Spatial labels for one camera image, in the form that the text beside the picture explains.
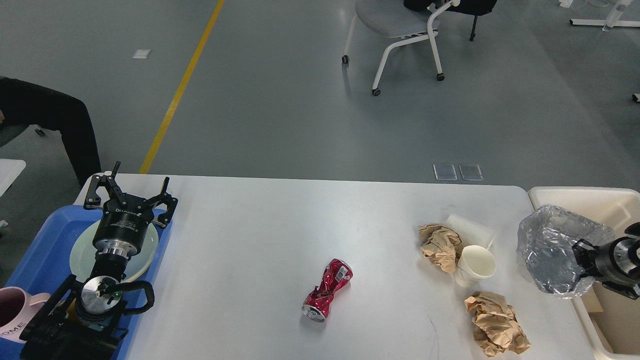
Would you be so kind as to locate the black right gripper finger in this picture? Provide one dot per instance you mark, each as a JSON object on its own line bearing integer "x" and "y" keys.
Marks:
{"x": 585, "y": 253}
{"x": 630, "y": 291}

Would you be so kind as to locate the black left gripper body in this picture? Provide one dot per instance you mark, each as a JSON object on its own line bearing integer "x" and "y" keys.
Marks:
{"x": 122, "y": 229}

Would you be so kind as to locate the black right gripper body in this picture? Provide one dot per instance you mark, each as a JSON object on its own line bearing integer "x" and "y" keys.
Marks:
{"x": 612, "y": 263}

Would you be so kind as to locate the brown paper bag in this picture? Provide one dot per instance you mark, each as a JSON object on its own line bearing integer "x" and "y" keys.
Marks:
{"x": 593, "y": 306}

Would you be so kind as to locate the clear plastic wrap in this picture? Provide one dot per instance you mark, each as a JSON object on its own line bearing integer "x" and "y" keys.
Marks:
{"x": 544, "y": 253}

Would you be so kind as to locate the green plate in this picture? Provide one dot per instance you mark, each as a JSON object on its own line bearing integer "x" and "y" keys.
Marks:
{"x": 82, "y": 256}

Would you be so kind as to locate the white paper cup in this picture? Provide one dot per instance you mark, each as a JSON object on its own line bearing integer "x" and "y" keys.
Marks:
{"x": 475, "y": 264}

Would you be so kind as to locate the brown paper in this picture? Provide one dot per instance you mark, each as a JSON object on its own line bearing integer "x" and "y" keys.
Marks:
{"x": 496, "y": 327}
{"x": 442, "y": 245}

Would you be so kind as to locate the pink HOME mug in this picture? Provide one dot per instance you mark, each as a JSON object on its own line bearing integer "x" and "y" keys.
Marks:
{"x": 17, "y": 309}

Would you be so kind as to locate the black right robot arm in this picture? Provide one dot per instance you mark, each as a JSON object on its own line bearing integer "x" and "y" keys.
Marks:
{"x": 632, "y": 233}

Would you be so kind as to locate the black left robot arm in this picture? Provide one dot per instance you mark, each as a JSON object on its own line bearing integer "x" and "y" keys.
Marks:
{"x": 80, "y": 320}

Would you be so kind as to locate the beige plastic bin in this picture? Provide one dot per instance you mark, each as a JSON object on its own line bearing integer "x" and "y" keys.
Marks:
{"x": 617, "y": 208}

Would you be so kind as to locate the blue plastic tray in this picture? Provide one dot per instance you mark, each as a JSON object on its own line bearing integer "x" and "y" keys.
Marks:
{"x": 46, "y": 264}

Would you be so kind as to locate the dark seated figure left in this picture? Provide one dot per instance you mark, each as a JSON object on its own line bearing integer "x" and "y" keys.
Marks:
{"x": 25, "y": 103}

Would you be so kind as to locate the crushed red soda can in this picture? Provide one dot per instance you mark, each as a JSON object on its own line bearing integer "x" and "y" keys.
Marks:
{"x": 336, "y": 275}

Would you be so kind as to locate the white stand base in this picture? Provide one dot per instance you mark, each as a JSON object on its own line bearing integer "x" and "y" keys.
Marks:
{"x": 613, "y": 19}

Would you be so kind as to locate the black chair back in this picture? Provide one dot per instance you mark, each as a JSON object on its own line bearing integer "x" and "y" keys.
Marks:
{"x": 476, "y": 8}

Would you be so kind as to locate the white grey office chair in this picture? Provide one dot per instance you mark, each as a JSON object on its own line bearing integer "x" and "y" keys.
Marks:
{"x": 391, "y": 19}

